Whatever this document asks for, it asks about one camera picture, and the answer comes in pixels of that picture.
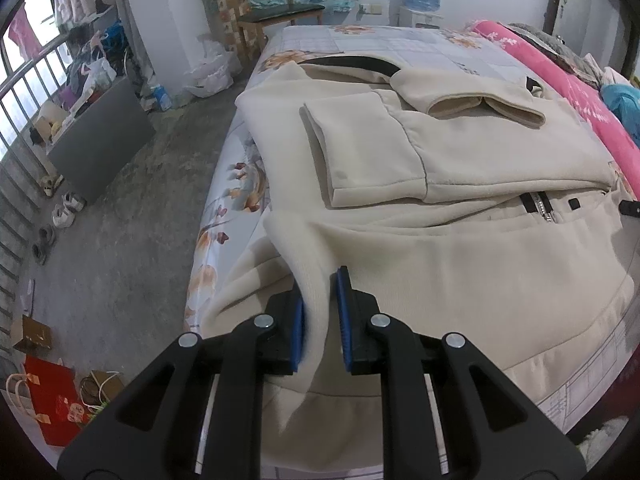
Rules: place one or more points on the dark shoes pair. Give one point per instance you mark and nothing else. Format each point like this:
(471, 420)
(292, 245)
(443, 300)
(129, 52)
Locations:
(46, 238)

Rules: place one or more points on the white sneakers pair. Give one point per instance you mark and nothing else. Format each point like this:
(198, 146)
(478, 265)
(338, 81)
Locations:
(64, 214)

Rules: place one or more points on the wooden chair black seat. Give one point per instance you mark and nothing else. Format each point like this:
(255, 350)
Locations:
(289, 12)

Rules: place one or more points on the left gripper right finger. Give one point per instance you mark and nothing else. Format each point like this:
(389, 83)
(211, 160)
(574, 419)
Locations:
(448, 412)

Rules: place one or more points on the cream zip jacket black trim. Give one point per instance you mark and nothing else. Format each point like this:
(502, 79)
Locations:
(462, 203)

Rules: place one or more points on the floral plaid bed sheet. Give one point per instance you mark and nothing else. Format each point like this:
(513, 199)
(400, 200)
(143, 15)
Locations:
(240, 191)

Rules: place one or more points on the metal balcony railing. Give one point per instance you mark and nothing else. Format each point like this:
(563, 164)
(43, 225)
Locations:
(24, 90)

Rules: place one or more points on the blue patterned quilt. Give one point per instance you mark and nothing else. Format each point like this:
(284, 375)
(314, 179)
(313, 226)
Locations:
(623, 100)

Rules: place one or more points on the cardboard box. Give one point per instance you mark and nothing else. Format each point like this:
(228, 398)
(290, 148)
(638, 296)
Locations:
(28, 335)

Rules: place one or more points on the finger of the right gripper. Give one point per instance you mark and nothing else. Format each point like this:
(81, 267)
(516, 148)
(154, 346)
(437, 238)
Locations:
(629, 208)

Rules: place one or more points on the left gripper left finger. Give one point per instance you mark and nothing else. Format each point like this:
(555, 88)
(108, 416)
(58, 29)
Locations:
(196, 411)

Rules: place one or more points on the white plastic bag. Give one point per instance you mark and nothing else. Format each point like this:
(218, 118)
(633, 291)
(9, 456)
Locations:
(215, 71)

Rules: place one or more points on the pink hanging garment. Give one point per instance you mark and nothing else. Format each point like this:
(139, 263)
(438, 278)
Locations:
(22, 34)

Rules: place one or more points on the grey patterned pillow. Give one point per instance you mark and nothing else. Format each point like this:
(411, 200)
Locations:
(585, 68)

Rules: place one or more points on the white water dispenser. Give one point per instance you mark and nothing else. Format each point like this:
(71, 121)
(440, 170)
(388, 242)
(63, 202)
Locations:
(418, 19)

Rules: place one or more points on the red gift bag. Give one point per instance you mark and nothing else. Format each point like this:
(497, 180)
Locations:
(46, 393)

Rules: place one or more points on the pink floral blanket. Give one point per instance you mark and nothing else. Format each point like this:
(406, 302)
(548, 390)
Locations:
(585, 99)

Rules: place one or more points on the dark grey board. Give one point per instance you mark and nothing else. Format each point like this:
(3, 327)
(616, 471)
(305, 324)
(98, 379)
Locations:
(91, 151)

